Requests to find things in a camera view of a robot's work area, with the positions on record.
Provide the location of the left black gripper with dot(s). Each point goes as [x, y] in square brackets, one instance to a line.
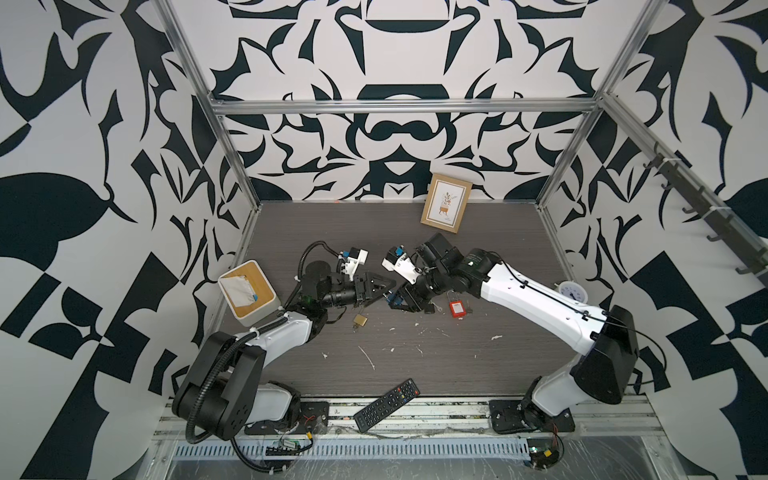
[362, 289]

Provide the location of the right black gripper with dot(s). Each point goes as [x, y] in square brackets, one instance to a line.
[410, 298]

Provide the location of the red padlock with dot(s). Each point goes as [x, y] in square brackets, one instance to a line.
[456, 305]

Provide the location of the blue padlock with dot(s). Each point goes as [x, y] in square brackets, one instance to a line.
[394, 298]

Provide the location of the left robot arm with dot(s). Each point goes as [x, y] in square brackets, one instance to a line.
[222, 393]

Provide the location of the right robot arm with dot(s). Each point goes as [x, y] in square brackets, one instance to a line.
[605, 341]

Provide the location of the brass padlock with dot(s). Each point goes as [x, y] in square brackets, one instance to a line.
[359, 321]

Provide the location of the white tissue box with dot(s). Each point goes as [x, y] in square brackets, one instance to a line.
[248, 293]

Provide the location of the black remote control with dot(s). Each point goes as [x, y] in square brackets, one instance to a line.
[386, 405]

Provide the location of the left green circuit board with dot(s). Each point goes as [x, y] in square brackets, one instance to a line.
[287, 445]

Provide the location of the green circuit board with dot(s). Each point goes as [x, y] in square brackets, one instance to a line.
[287, 445]
[542, 456]

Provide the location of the right green circuit board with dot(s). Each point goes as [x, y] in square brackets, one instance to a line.
[542, 456]

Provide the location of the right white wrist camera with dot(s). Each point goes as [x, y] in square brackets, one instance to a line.
[397, 260]

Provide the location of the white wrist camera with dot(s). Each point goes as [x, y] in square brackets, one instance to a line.
[397, 260]
[349, 261]

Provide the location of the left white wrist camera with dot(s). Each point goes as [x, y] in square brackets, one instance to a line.
[349, 261]

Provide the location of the wooden picture frame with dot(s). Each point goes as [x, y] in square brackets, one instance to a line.
[446, 203]

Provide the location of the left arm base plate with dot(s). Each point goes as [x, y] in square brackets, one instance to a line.
[301, 417]

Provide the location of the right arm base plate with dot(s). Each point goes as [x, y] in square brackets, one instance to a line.
[518, 416]

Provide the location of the white cable duct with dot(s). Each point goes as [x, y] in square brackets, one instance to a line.
[515, 449]

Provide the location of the wall coat hook rail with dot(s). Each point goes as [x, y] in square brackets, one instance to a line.
[704, 204]

